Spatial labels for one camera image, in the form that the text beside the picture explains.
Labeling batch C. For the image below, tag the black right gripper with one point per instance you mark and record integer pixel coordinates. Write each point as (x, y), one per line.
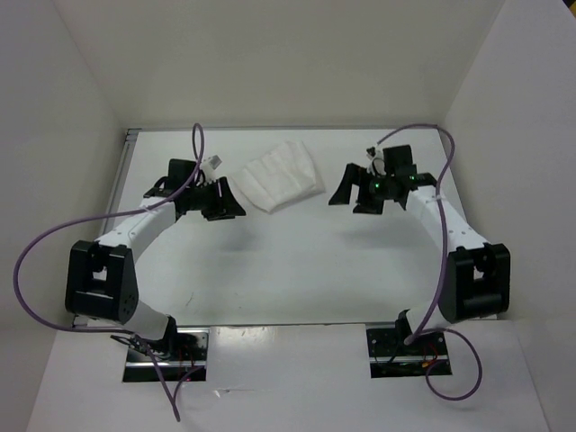
(354, 175)

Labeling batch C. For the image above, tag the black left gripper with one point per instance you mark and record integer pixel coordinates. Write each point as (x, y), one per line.
(224, 207)

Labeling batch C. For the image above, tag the white pleated skirt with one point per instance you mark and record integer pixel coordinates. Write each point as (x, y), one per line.
(283, 175)

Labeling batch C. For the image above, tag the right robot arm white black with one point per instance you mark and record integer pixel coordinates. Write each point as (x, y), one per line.
(474, 279)

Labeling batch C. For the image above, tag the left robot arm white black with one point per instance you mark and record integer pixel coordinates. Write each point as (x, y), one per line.
(101, 278)

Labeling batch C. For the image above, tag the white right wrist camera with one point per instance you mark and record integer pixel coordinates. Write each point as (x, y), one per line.
(376, 164)

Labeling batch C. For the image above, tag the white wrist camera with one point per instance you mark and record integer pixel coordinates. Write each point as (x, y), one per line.
(376, 164)
(211, 164)

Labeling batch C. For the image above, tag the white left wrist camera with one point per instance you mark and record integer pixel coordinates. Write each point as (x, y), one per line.
(211, 164)

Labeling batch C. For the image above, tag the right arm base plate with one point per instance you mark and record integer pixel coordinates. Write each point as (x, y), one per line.
(389, 357)

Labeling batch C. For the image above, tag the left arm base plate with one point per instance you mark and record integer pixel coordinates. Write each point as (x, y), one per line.
(188, 361)

